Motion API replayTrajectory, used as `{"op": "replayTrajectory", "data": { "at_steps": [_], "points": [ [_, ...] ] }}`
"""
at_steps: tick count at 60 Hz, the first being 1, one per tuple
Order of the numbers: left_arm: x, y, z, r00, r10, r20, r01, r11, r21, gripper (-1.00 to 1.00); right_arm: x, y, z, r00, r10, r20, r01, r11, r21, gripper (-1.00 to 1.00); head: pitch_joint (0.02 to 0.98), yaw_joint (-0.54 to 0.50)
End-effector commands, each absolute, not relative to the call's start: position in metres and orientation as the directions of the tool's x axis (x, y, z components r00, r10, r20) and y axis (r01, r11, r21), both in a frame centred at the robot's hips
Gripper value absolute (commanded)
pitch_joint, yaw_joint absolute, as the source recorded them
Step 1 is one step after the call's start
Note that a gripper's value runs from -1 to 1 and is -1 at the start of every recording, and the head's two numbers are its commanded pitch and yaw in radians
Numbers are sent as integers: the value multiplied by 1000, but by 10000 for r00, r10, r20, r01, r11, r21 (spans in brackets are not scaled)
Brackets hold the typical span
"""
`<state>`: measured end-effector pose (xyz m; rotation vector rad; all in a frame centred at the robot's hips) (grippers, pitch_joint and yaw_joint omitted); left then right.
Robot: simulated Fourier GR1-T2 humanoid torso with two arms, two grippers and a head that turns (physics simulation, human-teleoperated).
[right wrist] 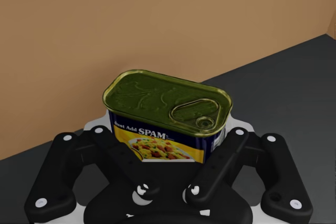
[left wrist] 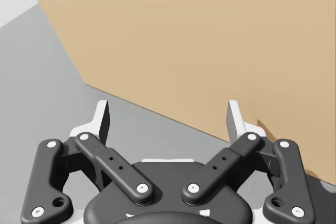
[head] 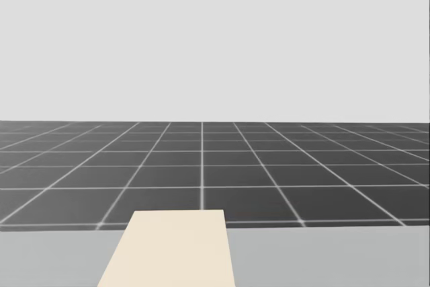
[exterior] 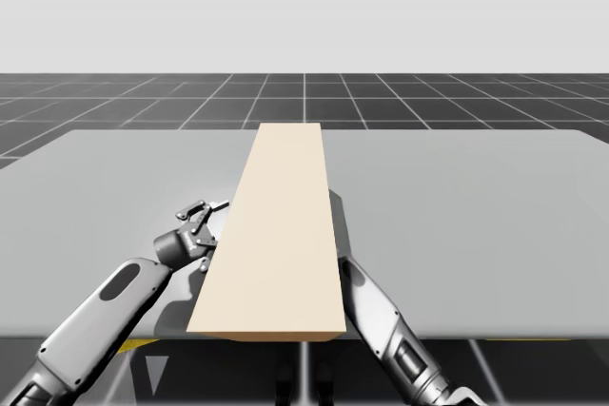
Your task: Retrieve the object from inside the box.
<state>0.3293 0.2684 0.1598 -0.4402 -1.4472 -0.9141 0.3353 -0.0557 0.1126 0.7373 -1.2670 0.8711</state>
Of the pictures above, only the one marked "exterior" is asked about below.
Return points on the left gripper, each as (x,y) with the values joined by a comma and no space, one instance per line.
(177,244)

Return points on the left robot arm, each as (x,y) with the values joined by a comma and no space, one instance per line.
(95,320)

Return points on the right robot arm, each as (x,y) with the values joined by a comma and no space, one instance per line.
(387,330)

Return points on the tall board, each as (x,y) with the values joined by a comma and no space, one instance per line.
(280,244)

